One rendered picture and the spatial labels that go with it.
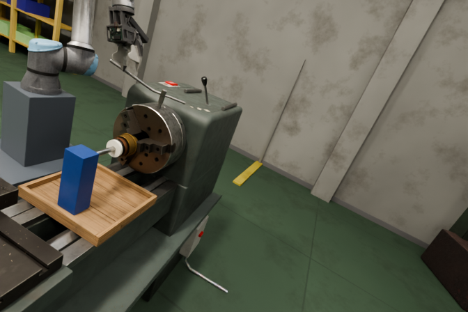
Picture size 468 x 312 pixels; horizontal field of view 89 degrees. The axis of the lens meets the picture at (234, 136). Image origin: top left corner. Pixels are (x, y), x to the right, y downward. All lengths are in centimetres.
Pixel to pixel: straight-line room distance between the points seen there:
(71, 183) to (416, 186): 409
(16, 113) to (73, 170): 60
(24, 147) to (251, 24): 360
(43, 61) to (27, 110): 22
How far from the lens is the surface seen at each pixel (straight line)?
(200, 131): 113
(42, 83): 139
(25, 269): 76
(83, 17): 143
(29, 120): 139
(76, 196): 95
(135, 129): 109
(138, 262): 133
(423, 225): 455
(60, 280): 79
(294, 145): 406
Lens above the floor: 155
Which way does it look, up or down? 18 degrees down
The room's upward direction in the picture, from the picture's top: 21 degrees clockwise
